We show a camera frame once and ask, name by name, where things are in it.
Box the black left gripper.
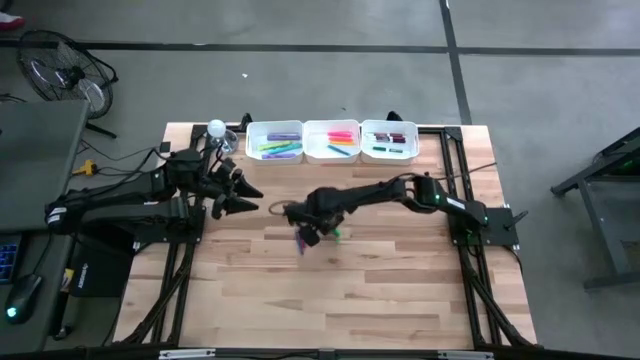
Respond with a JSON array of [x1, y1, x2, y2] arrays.
[[199, 158, 265, 220]]

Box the clear glass jar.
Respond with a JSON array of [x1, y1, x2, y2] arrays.
[[214, 128, 241, 154]]

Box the white plastic bin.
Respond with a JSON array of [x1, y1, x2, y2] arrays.
[[359, 118, 420, 167], [244, 119, 306, 166], [303, 118, 362, 166]]

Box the large white light bulb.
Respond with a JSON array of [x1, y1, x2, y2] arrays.
[[206, 118, 228, 139]]

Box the yellow power plug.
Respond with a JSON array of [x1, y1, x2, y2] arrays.
[[71, 158, 100, 178]]

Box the black power supply box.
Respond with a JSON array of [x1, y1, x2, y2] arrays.
[[68, 238, 135, 300]]

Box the dark grey desk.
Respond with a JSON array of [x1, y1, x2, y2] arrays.
[[0, 99, 92, 354]]

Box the black floor fan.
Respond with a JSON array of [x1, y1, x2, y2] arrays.
[[16, 28, 120, 140]]

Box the black computer mouse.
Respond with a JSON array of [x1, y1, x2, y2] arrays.
[[3, 273, 45, 326]]

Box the black backlit keyboard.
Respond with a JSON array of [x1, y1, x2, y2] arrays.
[[0, 233, 22, 287]]

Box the person's foot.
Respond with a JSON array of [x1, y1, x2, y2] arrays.
[[0, 11, 26, 32]]

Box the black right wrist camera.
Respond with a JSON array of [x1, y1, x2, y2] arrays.
[[298, 225, 323, 248]]

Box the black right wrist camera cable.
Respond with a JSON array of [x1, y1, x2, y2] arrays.
[[267, 199, 302, 218]]

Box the black floor cable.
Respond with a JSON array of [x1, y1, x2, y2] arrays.
[[74, 141, 174, 177]]

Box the black rail beam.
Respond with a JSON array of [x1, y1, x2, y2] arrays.
[[0, 343, 640, 360]]

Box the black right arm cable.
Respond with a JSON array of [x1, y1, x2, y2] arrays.
[[449, 160, 499, 177]]

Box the black metal cart frame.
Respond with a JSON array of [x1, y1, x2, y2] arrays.
[[549, 126, 640, 292]]

